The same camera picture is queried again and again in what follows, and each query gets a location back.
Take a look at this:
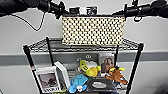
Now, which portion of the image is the black wire shelf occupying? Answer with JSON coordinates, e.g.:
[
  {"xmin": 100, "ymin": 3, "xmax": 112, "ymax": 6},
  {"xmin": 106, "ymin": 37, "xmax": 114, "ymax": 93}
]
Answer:
[{"xmin": 22, "ymin": 35, "xmax": 145, "ymax": 94}]

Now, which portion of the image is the pale basket with dark spots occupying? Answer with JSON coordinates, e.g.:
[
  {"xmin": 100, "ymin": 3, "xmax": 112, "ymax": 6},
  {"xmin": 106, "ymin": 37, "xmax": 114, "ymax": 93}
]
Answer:
[{"xmin": 61, "ymin": 13, "xmax": 127, "ymax": 47}]

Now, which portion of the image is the white box with portrait print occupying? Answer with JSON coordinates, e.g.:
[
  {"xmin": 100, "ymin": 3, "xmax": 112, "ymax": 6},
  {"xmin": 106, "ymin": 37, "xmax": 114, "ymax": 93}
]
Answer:
[{"xmin": 98, "ymin": 53, "xmax": 116, "ymax": 76}]

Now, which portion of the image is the orange plush toy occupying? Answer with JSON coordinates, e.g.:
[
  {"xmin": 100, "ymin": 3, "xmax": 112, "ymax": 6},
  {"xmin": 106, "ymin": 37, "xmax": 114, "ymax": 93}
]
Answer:
[{"xmin": 106, "ymin": 66, "xmax": 128, "ymax": 85}]

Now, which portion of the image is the yellow plush toy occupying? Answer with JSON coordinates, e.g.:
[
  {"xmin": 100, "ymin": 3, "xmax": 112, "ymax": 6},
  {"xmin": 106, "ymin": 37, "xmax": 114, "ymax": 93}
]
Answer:
[{"xmin": 79, "ymin": 59, "xmax": 102, "ymax": 79}]

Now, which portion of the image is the white box with photo print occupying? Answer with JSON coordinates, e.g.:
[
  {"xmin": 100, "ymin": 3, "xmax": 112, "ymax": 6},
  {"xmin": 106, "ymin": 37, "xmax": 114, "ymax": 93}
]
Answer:
[{"xmin": 34, "ymin": 66, "xmax": 63, "ymax": 94}]

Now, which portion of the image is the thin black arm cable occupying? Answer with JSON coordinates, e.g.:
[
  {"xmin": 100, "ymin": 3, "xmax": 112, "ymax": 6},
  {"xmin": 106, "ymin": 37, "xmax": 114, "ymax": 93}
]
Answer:
[
  {"xmin": 132, "ymin": 15, "xmax": 143, "ymax": 23},
  {"xmin": 16, "ymin": 11, "xmax": 46, "ymax": 32}
]

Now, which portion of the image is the white wall socket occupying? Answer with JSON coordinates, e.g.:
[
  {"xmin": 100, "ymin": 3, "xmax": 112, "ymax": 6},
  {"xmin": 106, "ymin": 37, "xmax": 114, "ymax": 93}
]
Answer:
[{"xmin": 84, "ymin": 54, "xmax": 93, "ymax": 60}]

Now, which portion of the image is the light blue plush toy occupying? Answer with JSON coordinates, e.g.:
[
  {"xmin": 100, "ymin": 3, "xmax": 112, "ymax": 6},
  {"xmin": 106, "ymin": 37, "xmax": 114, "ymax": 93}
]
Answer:
[{"xmin": 68, "ymin": 74, "xmax": 89, "ymax": 94}]

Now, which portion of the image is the grey flat printed box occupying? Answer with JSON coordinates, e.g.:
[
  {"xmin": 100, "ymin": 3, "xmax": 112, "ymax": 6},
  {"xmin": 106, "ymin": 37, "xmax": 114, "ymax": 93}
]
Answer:
[{"xmin": 87, "ymin": 77, "xmax": 128, "ymax": 94}]

